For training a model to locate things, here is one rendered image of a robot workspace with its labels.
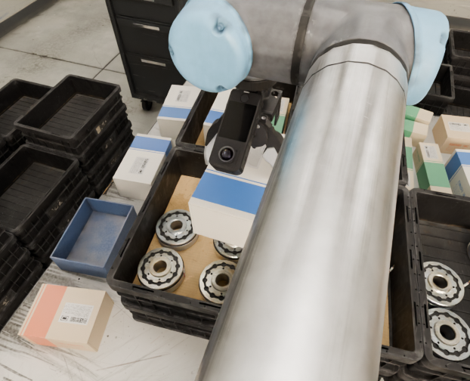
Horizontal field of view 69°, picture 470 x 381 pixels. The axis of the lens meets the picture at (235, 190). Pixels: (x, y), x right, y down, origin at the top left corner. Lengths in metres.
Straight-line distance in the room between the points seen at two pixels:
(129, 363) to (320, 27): 0.81
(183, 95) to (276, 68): 1.03
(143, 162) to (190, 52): 0.81
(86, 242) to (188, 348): 0.42
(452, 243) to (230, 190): 0.63
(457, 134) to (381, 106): 1.18
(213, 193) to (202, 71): 0.27
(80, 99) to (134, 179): 0.97
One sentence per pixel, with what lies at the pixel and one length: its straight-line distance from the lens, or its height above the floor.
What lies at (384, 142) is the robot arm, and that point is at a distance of 0.21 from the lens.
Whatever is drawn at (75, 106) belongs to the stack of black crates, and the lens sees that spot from 1.93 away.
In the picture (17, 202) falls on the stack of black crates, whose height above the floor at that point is 0.38.
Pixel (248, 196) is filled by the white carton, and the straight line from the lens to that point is 0.54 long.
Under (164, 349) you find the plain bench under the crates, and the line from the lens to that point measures 0.91.
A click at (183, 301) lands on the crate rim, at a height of 0.93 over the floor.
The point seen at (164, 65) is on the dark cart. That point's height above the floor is 0.43.
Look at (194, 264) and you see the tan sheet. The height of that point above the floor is 0.83.
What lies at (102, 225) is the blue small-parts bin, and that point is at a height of 0.70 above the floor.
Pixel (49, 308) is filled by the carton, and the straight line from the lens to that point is 0.95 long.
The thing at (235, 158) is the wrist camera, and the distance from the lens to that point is 0.45.
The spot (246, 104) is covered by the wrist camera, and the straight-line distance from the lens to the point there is 0.48.
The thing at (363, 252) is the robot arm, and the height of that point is 1.43.
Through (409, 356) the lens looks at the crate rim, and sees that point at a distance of 0.72.
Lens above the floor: 1.57
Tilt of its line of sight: 52 degrees down
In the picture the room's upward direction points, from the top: straight up
